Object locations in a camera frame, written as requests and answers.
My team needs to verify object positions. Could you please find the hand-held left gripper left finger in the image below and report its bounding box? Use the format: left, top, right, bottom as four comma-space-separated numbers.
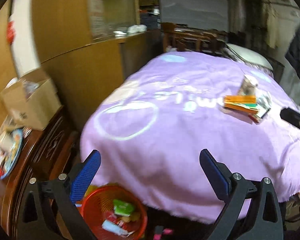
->
21, 149, 102, 240

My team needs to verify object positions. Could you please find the purple printed blanket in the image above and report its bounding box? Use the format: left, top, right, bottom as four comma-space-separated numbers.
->
80, 51, 300, 224

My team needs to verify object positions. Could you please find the white wall sheet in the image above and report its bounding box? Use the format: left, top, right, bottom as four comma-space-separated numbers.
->
159, 0, 228, 32

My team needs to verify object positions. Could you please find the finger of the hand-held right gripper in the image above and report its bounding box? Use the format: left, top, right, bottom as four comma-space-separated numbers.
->
280, 107, 300, 137

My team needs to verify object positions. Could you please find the red mesh basket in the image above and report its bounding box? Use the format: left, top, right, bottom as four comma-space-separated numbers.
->
80, 185, 148, 239

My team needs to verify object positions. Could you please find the orange cardboard box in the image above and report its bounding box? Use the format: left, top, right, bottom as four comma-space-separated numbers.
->
224, 95, 257, 113

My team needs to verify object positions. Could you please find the storage shelf with boxes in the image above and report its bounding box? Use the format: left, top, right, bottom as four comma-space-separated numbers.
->
139, 0, 162, 30

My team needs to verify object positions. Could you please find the red wall ornament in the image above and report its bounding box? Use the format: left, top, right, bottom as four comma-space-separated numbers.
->
7, 21, 15, 43

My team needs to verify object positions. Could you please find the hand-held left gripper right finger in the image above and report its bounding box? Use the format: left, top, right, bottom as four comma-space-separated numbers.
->
199, 149, 284, 240

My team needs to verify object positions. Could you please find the red and white poster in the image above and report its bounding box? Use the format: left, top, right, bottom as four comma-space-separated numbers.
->
87, 0, 105, 38

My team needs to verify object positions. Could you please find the white pillow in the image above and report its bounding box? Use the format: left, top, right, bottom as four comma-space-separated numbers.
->
225, 43, 274, 70

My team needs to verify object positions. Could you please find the dark carved wooden sideboard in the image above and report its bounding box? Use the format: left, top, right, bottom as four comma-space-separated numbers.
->
0, 107, 80, 240

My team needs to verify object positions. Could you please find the blue rimmed plate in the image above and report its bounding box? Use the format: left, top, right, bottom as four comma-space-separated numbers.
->
0, 127, 24, 179

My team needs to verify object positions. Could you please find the blue face mask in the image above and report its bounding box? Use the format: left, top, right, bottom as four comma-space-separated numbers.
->
102, 220, 127, 236

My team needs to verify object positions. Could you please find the light wooden cabinet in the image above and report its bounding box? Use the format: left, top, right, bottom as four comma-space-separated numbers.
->
32, 0, 163, 135

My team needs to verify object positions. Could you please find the patterned paper cup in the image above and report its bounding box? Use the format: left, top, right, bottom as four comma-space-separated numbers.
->
240, 76, 259, 97

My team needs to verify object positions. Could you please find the clear plastic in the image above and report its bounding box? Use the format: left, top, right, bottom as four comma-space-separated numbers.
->
256, 91, 272, 109

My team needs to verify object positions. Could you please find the green packet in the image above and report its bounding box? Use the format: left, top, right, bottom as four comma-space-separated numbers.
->
113, 199, 136, 217

